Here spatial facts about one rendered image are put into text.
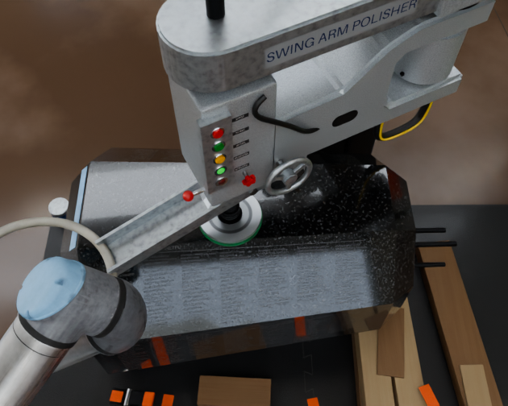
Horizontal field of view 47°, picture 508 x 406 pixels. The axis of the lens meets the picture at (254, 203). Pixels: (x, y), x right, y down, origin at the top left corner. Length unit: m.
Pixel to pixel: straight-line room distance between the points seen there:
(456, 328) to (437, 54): 1.43
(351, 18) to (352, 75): 0.24
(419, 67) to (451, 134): 1.72
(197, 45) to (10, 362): 0.69
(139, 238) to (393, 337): 1.21
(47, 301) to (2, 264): 2.09
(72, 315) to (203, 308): 1.02
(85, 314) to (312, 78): 0.87
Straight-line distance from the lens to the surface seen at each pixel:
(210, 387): 2.53
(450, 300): 2.84
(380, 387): 2.51
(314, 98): 1.54
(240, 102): 1.35
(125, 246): 1.88
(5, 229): 1.98
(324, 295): 2.04
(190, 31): 1.27
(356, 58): 1.57
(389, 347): 2.55
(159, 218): 1.86
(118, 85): 3.61
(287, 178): 1.60
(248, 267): 1.97
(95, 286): 1.06
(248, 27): 1.27
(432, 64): 1.77
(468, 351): 2.78
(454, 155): 3.38
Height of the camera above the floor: 2.59
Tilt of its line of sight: 59 degrees down
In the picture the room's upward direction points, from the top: straight up
